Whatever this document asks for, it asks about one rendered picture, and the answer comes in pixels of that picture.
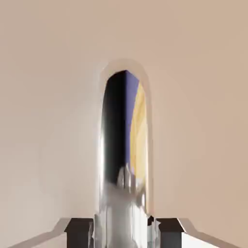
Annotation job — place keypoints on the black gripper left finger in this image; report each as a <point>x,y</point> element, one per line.
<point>77,232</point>

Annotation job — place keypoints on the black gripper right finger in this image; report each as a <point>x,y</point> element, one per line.
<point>170,232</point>

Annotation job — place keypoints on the beige drawer front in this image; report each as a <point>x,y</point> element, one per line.
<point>38,96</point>

